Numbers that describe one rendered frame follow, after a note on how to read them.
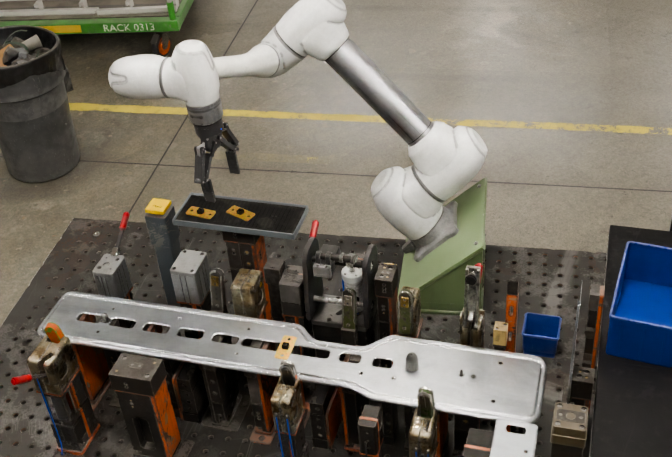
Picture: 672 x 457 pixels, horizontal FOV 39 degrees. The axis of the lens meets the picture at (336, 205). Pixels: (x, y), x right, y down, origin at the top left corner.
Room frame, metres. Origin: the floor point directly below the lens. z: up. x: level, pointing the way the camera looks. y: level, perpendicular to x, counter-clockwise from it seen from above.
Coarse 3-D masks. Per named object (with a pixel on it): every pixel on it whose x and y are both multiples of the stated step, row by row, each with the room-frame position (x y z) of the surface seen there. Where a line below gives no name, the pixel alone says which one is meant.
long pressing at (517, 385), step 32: (64, 320) 1.99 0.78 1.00; (128, 320) 1.97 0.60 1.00; (160, 320) 1.96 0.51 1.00; (192, 320) 1.95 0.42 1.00; (224, 320) 1.93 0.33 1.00; (256, 320) 1.92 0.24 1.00; (128, 352) 1.85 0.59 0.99; (160, 352) 1.84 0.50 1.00; (192, 352) 1.82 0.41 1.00; (224, 352) 1.81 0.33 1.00; (256, 352) 1.80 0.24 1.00; (352, 352) 1.77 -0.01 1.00; (384, 352) 1.76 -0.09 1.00; (416, 352) 1.75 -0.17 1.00; (448, 352) 1.74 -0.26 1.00; (480, 352) 1.73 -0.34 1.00; (512, 352) 1.71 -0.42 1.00; (352, 384) 1.66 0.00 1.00; (384, 384) 1.65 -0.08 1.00; (416, 384) 1.64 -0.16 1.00; (448, 384) 1.63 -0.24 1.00; (480, 384) 1.62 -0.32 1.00; (512, 384) 1.61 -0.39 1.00; (544, 384) 1.61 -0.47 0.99; (480, 416) 1.52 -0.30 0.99; (512, 416) 1.51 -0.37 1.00
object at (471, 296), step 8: (472, 272) 1.80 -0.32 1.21; (480, 272) 1.81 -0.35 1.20; (472, 280) 1.77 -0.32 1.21; (472, 288) 1.80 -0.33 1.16; (464, 296) 1.80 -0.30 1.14; (472, 296) 1.80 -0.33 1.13; (464, 304) 1.79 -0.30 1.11; (472, 304) 1.79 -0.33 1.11; (464, 312) 1.79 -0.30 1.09; (464, 320) 1.78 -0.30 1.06
